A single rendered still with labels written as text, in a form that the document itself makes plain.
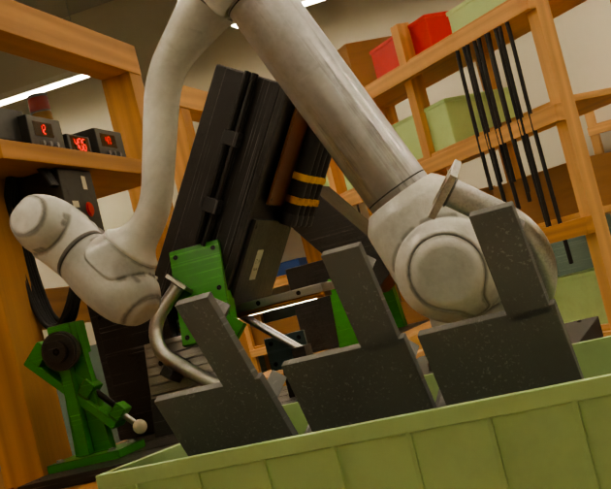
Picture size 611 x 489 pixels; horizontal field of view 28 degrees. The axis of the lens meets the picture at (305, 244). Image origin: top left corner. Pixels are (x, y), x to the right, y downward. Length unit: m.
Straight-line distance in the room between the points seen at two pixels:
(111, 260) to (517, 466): 0.99
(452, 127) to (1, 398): 3.59
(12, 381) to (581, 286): 3.13
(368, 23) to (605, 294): 7.24
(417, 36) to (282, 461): 4.73
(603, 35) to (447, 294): 9.89
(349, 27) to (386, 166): 10.15
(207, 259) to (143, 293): 0.61
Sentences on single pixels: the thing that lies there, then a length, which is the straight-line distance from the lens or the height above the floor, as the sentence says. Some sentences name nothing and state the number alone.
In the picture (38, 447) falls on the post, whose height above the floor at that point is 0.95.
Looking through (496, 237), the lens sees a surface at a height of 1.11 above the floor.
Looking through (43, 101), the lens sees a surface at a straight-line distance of 2.97.
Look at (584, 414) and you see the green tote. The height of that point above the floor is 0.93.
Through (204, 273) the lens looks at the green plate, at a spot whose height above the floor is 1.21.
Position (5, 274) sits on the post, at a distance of 2.52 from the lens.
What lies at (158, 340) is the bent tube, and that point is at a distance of 2.56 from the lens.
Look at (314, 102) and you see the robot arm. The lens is 1.80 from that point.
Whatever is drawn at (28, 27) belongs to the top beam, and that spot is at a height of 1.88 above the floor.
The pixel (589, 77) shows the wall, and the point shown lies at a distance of 11.49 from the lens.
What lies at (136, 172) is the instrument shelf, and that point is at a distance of 2.97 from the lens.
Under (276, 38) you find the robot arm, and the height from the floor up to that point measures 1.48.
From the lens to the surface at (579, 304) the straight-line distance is 5.18.
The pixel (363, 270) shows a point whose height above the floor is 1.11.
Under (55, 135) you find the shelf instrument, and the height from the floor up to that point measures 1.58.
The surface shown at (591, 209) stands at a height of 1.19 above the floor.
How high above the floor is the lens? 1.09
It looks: 3 degrees up
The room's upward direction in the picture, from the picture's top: 14 degrees counter-clockwise
